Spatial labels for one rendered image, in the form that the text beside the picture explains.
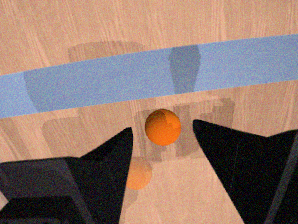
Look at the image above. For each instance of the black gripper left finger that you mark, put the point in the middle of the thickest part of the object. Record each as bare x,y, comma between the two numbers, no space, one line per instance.
96,181

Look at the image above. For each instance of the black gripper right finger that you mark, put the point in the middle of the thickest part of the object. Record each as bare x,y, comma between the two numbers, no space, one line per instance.
254,170

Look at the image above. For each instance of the blue flat bar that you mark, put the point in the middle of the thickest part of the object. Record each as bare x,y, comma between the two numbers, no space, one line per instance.
148,74

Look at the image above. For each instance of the low clear walls with blue edges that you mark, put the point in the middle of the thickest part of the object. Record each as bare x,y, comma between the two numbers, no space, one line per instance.
3,200

